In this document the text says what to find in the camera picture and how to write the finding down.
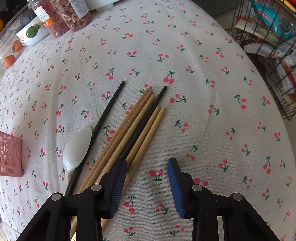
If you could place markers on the jar of red goji berries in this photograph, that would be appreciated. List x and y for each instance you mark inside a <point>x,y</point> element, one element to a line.
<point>49,17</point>

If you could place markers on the black chopstick right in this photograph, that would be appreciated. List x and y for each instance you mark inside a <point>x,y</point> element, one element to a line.
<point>141,125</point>

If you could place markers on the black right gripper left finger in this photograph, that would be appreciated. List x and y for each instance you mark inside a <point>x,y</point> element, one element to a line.
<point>97,202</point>

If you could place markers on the dark green pumpkin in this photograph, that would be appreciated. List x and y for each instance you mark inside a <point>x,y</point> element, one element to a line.
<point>27,16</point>

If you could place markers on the cherry print tablecloth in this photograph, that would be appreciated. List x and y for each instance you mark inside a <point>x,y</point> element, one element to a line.
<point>221,122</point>

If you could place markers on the glass jar with wooden lid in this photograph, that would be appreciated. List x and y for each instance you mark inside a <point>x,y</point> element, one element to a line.
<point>10,44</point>

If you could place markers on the white plastic spoon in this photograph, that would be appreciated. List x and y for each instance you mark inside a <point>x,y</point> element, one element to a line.
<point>75,151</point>

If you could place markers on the white ceramic bowl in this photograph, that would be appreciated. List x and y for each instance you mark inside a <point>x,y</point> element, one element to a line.
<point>42,33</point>

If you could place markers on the jar of dried fruit rings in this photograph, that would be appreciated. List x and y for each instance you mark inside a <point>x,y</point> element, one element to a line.
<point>75,13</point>

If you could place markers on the black chopstick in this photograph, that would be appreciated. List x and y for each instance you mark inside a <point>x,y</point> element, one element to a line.
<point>68,190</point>
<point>141,125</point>

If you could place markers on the pink perforated utensil basket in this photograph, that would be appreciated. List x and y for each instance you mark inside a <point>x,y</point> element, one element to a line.
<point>10,155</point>

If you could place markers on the wooden chopstick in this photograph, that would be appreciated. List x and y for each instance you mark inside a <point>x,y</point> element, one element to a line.
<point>123,134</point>
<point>90,177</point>
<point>123,137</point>
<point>141,137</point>
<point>133,167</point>

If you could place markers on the white electric pot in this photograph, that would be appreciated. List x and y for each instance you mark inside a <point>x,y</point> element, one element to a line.
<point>100,5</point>

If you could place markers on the black chopstick left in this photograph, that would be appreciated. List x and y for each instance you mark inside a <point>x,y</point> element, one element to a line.
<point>68,190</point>

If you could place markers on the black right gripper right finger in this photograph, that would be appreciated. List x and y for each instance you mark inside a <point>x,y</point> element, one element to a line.
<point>193,201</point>

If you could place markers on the small green lime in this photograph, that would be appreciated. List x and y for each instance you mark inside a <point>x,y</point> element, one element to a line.
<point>32,31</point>

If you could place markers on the black wire rack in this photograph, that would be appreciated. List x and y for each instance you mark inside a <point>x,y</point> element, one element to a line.
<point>266,32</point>

